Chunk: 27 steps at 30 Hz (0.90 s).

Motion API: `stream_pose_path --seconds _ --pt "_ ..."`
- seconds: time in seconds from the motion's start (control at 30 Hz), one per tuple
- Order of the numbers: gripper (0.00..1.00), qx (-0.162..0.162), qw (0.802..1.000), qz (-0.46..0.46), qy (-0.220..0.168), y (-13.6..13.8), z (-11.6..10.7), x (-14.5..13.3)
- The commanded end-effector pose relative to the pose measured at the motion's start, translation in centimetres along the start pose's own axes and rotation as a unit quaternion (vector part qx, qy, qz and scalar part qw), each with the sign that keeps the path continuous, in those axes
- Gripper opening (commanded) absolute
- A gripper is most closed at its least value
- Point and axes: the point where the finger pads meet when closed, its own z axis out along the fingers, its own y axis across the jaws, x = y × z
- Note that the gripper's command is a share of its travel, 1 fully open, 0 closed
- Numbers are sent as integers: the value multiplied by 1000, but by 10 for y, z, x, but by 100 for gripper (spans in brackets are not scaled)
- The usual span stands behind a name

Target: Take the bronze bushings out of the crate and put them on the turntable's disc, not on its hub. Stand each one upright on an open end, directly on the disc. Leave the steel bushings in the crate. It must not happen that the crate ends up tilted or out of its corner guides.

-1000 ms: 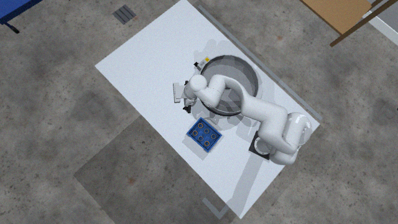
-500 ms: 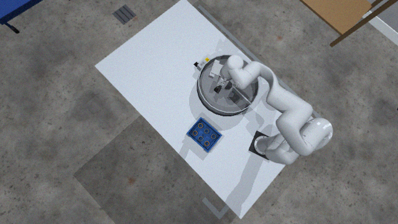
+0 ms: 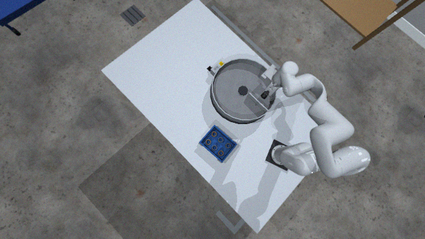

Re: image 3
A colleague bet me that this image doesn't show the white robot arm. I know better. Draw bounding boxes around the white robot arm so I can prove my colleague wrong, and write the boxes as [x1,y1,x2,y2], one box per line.
[260,61,371,178]

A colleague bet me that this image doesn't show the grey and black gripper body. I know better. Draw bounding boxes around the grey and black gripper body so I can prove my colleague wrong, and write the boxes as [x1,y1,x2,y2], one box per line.
[264,81,281,96]

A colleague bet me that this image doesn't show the blue crate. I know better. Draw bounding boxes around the blue crate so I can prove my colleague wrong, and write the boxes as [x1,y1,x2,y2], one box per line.
[199,125,237,163]

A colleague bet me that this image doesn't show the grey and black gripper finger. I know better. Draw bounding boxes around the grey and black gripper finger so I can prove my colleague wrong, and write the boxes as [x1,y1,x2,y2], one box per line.
[260,91,269,99]

